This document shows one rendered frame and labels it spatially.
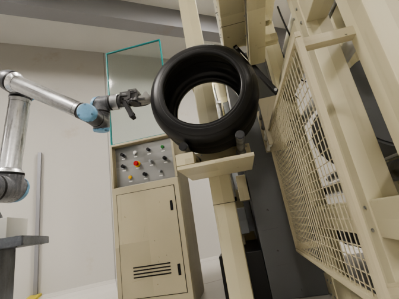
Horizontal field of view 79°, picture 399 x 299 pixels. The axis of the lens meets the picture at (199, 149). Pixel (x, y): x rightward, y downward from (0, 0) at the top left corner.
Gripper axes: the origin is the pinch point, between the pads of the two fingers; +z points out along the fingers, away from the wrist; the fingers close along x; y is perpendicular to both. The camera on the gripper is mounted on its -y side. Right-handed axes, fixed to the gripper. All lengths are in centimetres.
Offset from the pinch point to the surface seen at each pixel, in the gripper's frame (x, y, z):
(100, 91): 211, 143, -173
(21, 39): 145, 211, -271
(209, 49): -12.1, 18.7, 35.4
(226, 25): 3, 45, 45
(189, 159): -9.3, -38.4, 22.5
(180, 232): 61, -76, -1
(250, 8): -14, 38, 59
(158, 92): -12.0, -2.1, 7.6
